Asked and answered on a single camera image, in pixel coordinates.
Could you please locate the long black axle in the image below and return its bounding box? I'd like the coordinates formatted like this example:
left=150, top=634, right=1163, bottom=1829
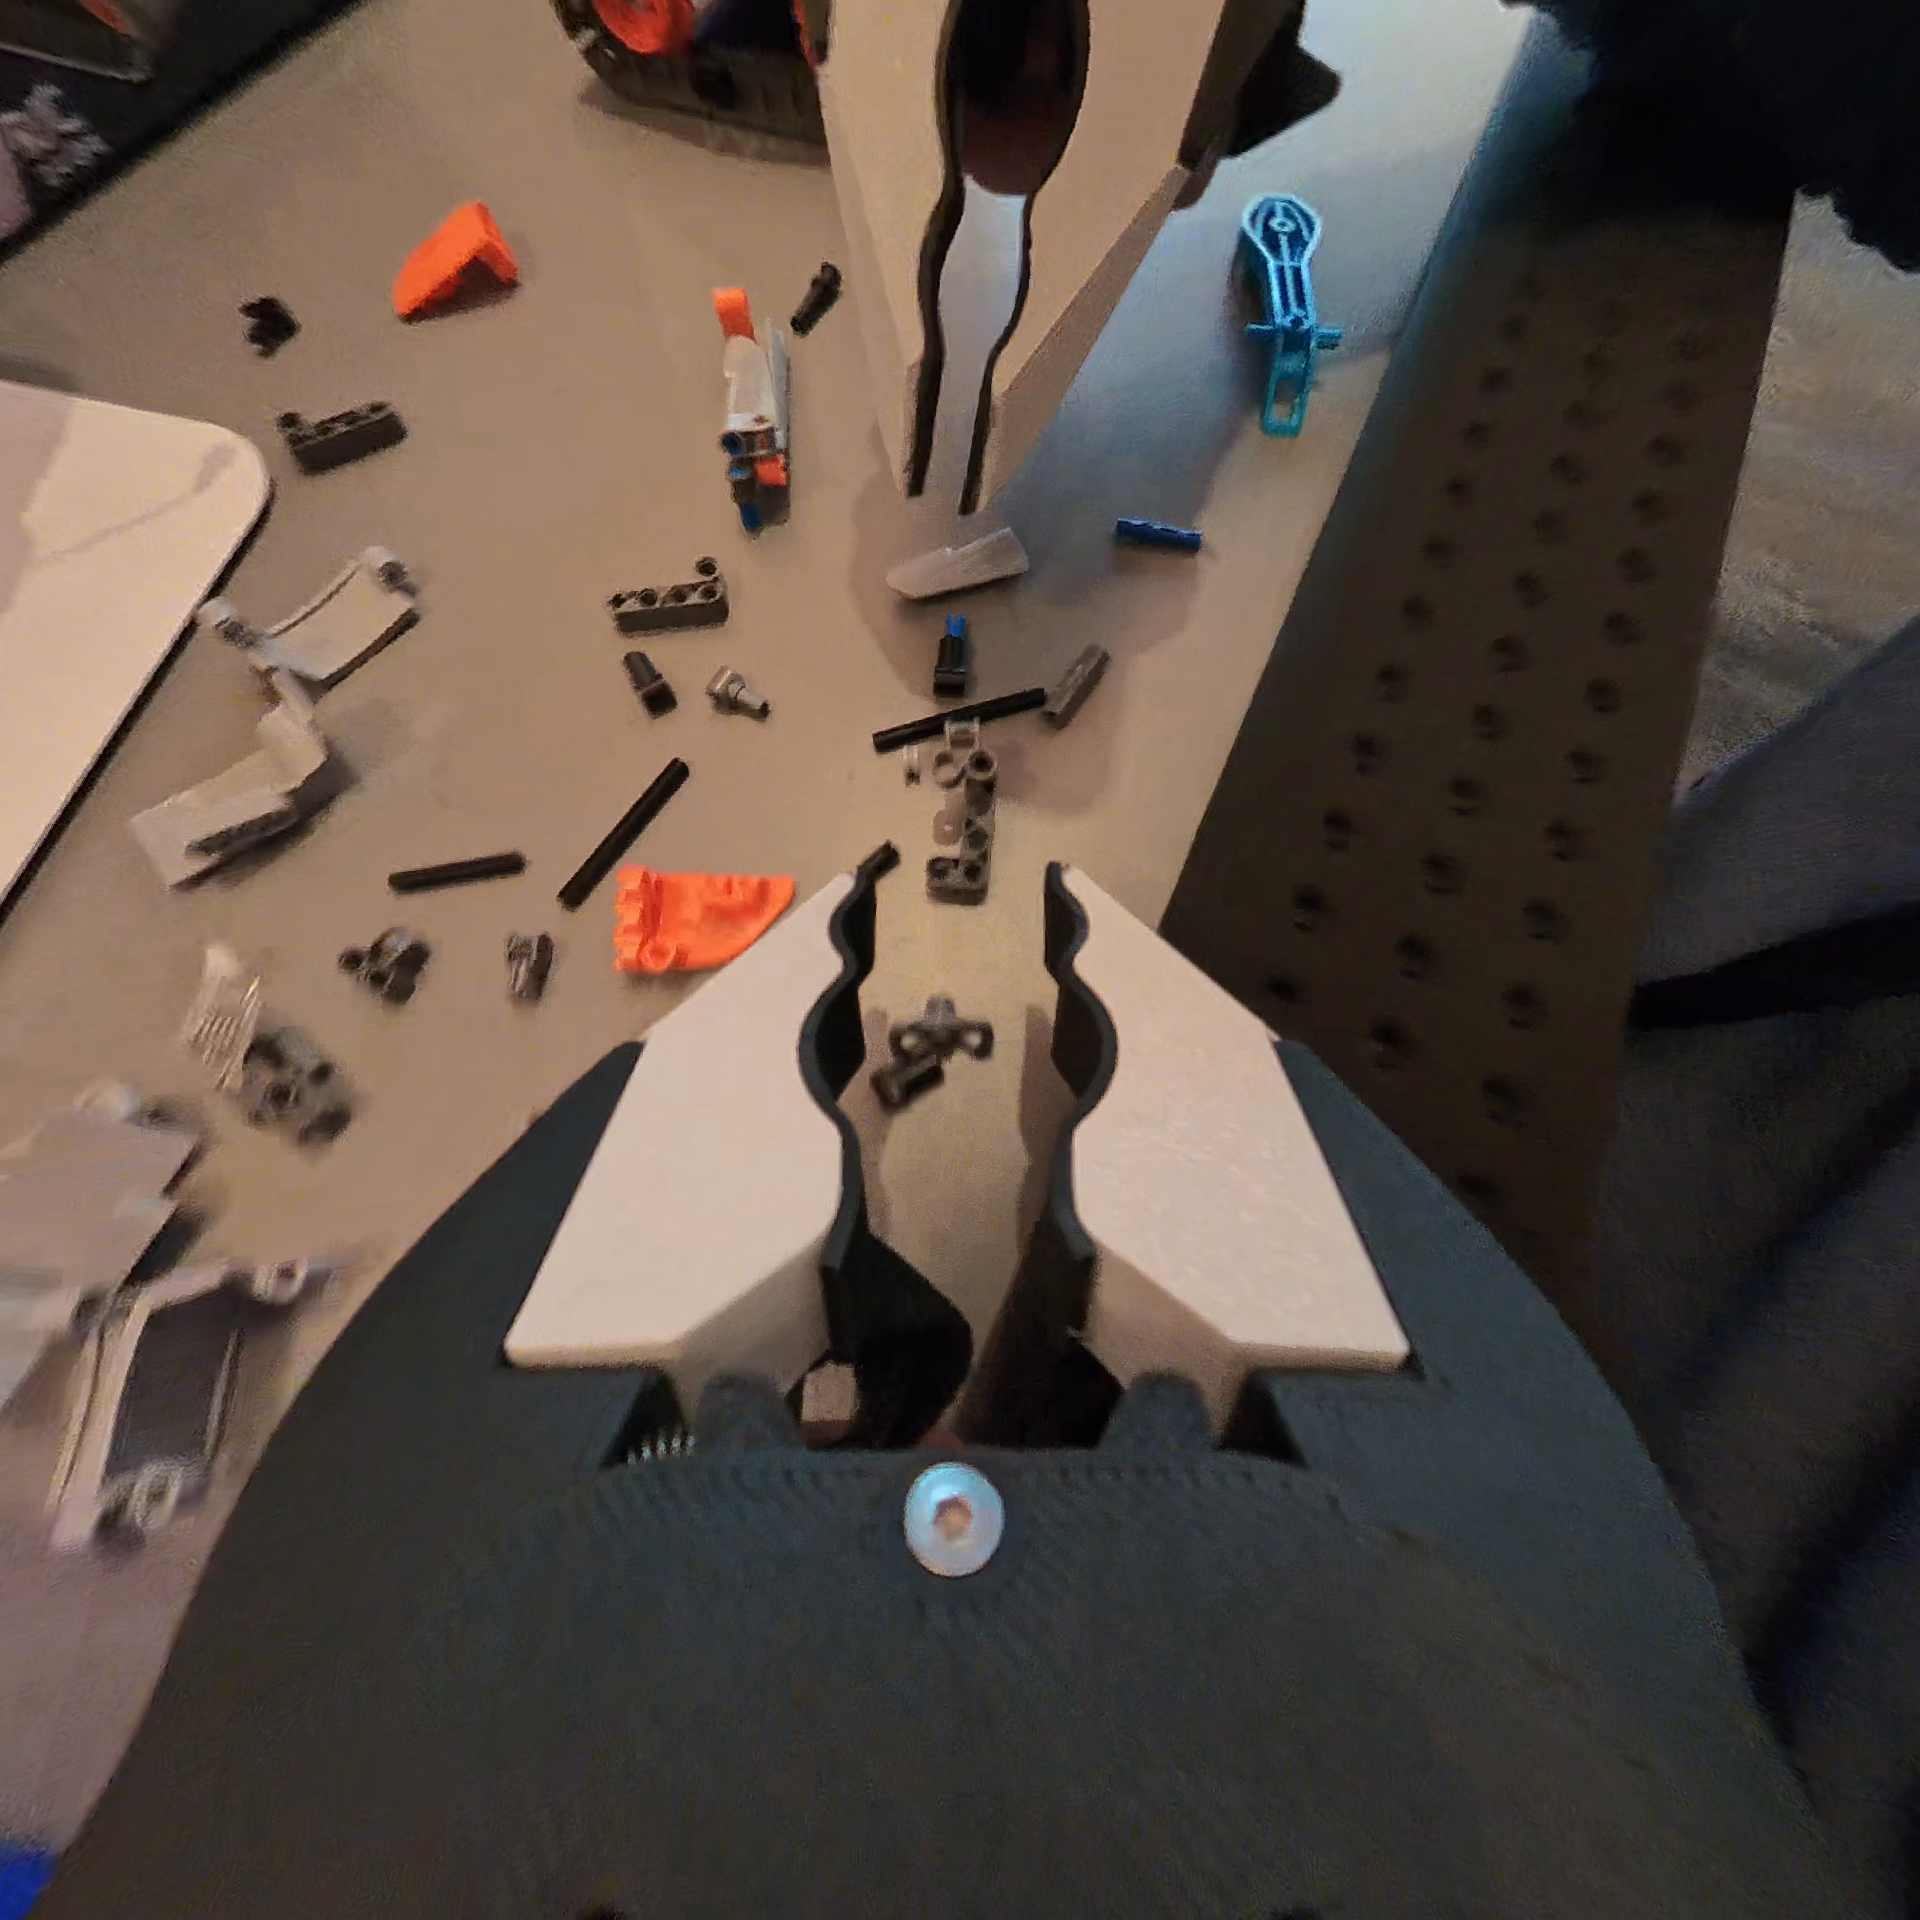
left=559, top=760, right=693, bottom=907

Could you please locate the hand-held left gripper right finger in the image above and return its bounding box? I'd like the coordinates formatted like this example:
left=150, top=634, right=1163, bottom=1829
left=1043, top=871, right=1413, bottom=1412

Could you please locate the light grey bracket piece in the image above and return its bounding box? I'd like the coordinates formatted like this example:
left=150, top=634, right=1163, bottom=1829
left=127, top=676, right=348, bottom=888
left=199, top=551, right=423, bottom=687

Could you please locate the grey axle connector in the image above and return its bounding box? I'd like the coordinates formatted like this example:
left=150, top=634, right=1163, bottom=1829
left=239, top=1032, right=352, bottom=1144

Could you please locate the white book stand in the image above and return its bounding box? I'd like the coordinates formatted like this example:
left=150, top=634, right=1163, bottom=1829
left=0, top=381, right=272, bottom=903

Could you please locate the light grey long bar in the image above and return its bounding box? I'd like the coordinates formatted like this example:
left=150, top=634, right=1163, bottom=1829
left=889, top=527, right=1031, bottom=602

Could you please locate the light blue frame piece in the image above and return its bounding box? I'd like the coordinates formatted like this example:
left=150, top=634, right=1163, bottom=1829
left=1239, top=196, right=1347, bottom=444

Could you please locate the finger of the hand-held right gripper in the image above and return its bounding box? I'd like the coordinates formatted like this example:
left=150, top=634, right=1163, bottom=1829
left=967, top=0, right=1231, bottom=505
left=824, top=0, right=963, bottom=497

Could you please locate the orange triangular panel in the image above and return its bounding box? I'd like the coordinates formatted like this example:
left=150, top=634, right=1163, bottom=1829
left=393, top=201, right=520, bottom=321
left=615, top=869, right=798, bottom=977

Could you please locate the white orange assembled part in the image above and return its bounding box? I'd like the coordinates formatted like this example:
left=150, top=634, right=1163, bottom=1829
left=710, top=285, right=798, bottom=532

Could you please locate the dark grey bent beam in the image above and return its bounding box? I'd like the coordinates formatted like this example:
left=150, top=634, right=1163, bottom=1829
left=611, top=562, right=731, bottom=634

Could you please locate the clear plastic piece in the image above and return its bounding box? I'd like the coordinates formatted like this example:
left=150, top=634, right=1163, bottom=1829
left=181, top=946, right=265, bottom=1081

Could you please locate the dark grey short beam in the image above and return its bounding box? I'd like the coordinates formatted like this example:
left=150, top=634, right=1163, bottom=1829
left=279, top=400, right=407, bottom=474

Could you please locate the black orange tracked robot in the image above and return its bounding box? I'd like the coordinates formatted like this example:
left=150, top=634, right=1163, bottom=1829
left=556, top=0, right=827, bottom=138

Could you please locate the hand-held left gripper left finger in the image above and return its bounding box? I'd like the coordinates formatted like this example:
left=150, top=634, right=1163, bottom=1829
left=504, top=877, right=877, bottom=1396

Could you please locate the medium black axle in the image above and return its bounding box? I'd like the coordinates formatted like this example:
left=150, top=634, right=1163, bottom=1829
left=873, top=691, right=1048, bottom=753

